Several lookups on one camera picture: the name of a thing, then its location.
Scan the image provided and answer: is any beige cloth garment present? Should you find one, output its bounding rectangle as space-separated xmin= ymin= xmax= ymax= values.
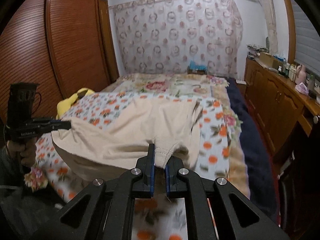
xmin=52 ymin=98 xmax=203 ymax=181

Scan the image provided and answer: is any person's left hand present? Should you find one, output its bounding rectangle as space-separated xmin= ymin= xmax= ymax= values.
xmin=6 ymin=138 xmax=37 ymax=168

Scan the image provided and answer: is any yellow Pikachu plush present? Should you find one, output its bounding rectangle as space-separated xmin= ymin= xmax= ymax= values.
xmin=56 ymin=88 xmax=95 ymax=119

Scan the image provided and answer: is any orange print bed sheet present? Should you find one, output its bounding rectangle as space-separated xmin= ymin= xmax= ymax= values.
xmin=32 ymin=92 xmax=232 ymax=240

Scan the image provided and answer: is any floral blanket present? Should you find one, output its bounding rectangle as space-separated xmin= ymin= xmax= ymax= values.
xmin=24 ymin=74 xmax=250 ymax=202

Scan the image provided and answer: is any brown louvered wardrobe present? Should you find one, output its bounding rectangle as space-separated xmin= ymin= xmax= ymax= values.
xmin=1 ymin=0 xmax=119 ymax=120

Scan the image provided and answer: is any dark blue bedspread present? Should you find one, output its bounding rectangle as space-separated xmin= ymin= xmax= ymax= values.
xmin=227 ymin=78 xmax=279 ymax=223

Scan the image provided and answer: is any blue item brown box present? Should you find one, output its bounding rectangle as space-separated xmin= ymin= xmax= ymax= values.
xmin=187 ymin=61 xmax=207 ymax=75

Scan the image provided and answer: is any wooden sideboard cabinet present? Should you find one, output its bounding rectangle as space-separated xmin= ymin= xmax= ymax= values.
xmin=245 ymin=58 xmax=319 ymax=156

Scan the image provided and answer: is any floral lace curtain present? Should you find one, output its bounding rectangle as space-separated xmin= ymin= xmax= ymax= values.
xmin=113 ymin=0 xmax=243 ymax=78

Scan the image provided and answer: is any cardboard box on cabinet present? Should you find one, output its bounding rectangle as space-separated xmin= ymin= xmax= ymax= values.
xmin=256 ymin=53 xmax=283 ymax=69

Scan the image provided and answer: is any pink tissue pack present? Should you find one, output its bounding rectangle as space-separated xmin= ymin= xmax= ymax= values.
xmin=295 ymin=82 xmax=309 ymax=95

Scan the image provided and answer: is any pink bottle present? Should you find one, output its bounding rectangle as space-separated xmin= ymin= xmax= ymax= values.
xmin=295 ymin=64 xmax=306 ymax=85

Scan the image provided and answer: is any grey window blind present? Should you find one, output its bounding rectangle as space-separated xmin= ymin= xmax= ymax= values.
xmin=290 ymin=0 xmax=320 ymax=76

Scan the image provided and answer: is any side lace curtain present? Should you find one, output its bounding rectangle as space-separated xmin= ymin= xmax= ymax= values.
xmin=260 ymin=0 xmax=278 ymax=55

